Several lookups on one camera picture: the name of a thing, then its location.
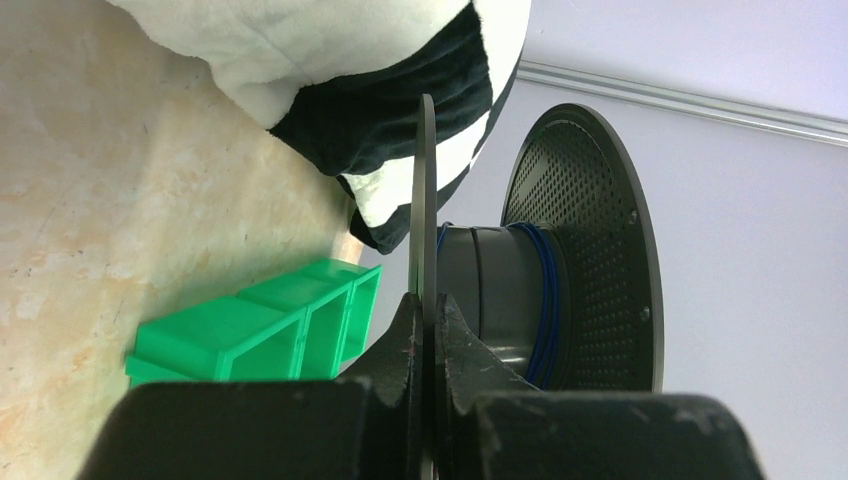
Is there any green three-compartment bin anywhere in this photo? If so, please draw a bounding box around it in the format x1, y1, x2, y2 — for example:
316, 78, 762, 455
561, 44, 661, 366
125, 259, 382, 387

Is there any blue wire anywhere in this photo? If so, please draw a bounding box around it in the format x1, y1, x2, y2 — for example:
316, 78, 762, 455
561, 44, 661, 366
435, 220, 562, 391

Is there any dark grey filament spool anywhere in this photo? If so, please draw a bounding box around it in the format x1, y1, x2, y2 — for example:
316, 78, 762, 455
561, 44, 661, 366
407, 93, 666, 393

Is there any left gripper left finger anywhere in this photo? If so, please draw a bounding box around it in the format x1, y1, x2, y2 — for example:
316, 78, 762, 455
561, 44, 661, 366
80, 293, 422, 479

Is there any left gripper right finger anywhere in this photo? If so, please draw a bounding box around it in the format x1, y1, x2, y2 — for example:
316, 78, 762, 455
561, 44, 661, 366
434, 295, 763, 479

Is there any black white checkered blanket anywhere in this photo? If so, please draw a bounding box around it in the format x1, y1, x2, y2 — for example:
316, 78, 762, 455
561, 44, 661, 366
121, 0, 531, 254

